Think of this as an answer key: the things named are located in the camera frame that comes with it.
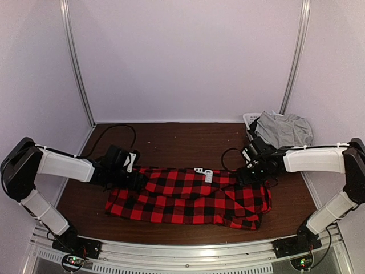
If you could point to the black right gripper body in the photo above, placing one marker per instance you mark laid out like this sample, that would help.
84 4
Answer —
259 174

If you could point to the aluminium corner post right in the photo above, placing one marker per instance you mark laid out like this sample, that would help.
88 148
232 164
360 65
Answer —
298 50

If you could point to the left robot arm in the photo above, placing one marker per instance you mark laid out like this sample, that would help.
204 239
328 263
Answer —
27 161

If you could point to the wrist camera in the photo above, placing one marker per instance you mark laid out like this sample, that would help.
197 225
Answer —
256 152
117 158

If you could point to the aluminium corner post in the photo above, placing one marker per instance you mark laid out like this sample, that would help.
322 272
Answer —
70 40
298 50

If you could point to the grey shirt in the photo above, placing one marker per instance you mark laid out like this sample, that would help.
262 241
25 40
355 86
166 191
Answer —
284 130

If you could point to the left circuit board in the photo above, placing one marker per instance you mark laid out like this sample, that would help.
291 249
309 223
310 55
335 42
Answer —
72 263

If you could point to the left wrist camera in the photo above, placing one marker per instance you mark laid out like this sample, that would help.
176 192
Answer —
117 158

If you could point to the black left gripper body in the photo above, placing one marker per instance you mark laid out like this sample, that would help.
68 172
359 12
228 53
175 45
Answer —
116 178

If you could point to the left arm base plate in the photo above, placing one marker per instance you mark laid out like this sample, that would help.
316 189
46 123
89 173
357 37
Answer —
76 245

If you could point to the red black plaid shirt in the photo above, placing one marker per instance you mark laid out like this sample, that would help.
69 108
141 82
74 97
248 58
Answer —
182 196

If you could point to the right circuit board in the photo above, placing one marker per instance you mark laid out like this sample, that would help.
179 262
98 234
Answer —
302 263

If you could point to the aluminium front rail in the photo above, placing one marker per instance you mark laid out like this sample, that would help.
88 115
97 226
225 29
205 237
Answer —
250 257

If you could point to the circuit board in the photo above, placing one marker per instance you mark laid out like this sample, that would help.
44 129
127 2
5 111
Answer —
72 263
302 263

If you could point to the white plastic laundry basket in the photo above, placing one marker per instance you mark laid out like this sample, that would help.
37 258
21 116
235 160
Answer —
249 118

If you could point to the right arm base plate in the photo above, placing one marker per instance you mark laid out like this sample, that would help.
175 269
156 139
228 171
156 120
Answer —
301 243

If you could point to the aluminium corner post left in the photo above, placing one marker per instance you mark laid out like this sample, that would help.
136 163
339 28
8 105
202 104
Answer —
70 40

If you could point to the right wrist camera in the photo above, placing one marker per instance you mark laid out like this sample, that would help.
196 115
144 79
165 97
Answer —
256 152

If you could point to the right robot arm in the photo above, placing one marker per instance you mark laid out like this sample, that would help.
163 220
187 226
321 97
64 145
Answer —
333 173

